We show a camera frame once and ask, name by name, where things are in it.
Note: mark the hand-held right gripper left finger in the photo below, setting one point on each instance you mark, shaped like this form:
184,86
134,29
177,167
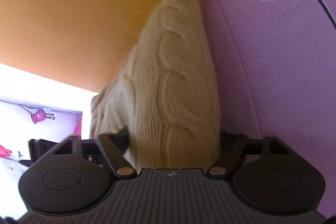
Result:
111,145

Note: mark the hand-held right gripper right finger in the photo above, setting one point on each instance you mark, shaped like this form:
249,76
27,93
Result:
232,146

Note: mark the pink hanging toy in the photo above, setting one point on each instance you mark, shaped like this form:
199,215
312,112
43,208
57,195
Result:
38,116

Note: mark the pink cloth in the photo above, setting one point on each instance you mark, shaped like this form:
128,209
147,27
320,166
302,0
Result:
78,128
5,151

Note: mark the purple floral bedsheet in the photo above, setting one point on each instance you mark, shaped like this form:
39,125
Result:
275,69

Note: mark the orange backdrop board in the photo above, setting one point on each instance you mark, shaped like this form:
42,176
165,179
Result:
78,16

